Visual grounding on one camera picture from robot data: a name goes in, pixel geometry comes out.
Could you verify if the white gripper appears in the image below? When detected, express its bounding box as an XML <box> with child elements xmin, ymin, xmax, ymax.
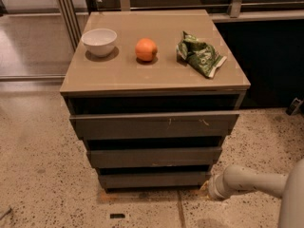
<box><xmin>199</xmin><ymin>175</ymin><xmax>226</xmax><ymax>200</ymax></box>

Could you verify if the grey drawer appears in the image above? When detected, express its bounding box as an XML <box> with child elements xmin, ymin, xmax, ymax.
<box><xmin>99</xmin><ymin>172</ymin><xmax>211</xmax><ymax>189</ymax></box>
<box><xmin>87</xmin><ymin>147</ymin><xmax>222</xmax><ymax>168</ymax></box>
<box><xmin>69</xmin><ymin>111</ymin><xmax>238</xmax><ymax>140</ymax></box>

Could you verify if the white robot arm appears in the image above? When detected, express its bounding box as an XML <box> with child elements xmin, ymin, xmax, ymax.
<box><xmin>199</xmin><ymin>160</ymin><xmax>304</xmax><ymax>228</ymax></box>

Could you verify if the grey drawer cabinet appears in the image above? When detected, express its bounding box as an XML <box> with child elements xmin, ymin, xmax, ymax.
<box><xmin>60</xmin><ymin>10</ymin><xmax>250</xmax><ymax>178</ymax></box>

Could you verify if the small black floor device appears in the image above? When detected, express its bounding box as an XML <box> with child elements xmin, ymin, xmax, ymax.
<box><xmin>286</xmin><ymin>98</ymin><xmax>304</xmax><ymax>116</ymax></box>

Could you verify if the green crumpled snack bag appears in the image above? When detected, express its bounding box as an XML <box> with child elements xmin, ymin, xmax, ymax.
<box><xmin>176</xmin><ymin>31</ymin><xmax>227</xmax><ymax>79</ymax></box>

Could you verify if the orange fruit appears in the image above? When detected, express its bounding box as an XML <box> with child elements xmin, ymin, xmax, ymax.
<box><xmin>135</xmin><ymin>38</ymin><xmax>158</xmax><ymax>62</ymax></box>

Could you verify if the white ceramic bowl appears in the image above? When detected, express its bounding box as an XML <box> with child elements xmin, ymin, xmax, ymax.
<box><xmin>81</xmin><ymin>28</ymin><xmax>118</xmax><ymax>58</ymax></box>

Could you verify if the metal railing shelf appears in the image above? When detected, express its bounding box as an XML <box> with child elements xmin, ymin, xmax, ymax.
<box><xmin>82</xmin><ymin>0</ymin><xmax>304</xmax><ymax>24</ymax></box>

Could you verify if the metal window frame post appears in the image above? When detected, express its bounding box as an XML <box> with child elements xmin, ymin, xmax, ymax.
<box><xmin>57</xmin><ymin>0</ymin><xmax>81</xmax><ymax>50</ymax></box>

